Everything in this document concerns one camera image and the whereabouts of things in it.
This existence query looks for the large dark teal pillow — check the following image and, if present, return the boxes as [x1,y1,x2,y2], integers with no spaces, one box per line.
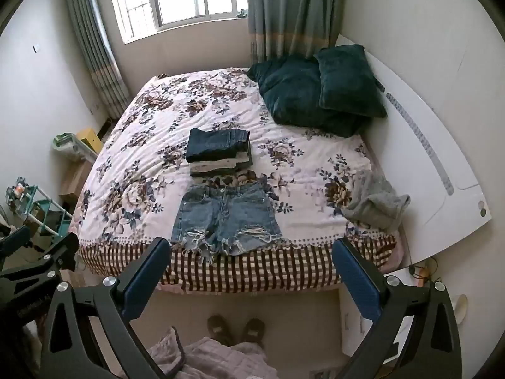
[248,55,371,138]

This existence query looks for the brown slipper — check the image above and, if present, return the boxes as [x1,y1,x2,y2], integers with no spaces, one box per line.
[207,315,234,345]
[242,318,266,349]

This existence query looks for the folded grey pants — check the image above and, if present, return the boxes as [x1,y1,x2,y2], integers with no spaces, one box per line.
[221,151,253,170]

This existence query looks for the yellow box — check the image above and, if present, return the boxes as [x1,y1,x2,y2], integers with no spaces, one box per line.
[77,127,104,155]

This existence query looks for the folded dark blue jeans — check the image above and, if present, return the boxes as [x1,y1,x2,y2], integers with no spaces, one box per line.
[186,128,251,163]

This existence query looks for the small dark teal pillow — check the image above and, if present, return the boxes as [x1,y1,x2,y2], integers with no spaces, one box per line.
[313,44,388,118]

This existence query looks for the folded beige pants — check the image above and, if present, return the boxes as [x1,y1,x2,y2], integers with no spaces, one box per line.
[190,160,242,178]

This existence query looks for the white curved headboard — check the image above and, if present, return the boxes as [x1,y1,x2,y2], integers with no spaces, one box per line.
[335,33,493,266]

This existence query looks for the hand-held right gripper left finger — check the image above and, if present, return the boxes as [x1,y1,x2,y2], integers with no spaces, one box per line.
[39,237,172,379]

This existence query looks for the green and white appliance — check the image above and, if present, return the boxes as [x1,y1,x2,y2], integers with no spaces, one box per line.
[53,132,98,164]

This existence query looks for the white bedside cabinet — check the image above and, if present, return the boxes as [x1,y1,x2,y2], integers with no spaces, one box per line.
[338,268,437,361]

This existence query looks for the teal shelf rack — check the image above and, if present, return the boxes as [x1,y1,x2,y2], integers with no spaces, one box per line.
[5,177,74,246]

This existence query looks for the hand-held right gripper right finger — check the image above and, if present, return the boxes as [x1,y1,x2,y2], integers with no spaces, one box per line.
[332,238,463,379]

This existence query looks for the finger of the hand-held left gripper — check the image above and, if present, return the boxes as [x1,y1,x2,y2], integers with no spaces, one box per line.
[0,233,80,290]
[0,227,32,262]

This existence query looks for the ripped denim shorts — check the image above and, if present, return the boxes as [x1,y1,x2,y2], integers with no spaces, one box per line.
[170,181,285,264]

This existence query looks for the grey knitted sweater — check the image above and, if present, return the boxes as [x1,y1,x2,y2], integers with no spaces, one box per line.
[341,170,412,230]

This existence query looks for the grey-blue curtain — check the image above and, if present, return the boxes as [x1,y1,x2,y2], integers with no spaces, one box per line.
[63,0,131,120]
[247,0,345,68]

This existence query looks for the white round object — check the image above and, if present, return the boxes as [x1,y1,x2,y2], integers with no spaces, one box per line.
[453,294,470,325]

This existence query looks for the floral quilt bed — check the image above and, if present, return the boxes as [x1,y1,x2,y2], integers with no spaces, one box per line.
[77,67,400,293]

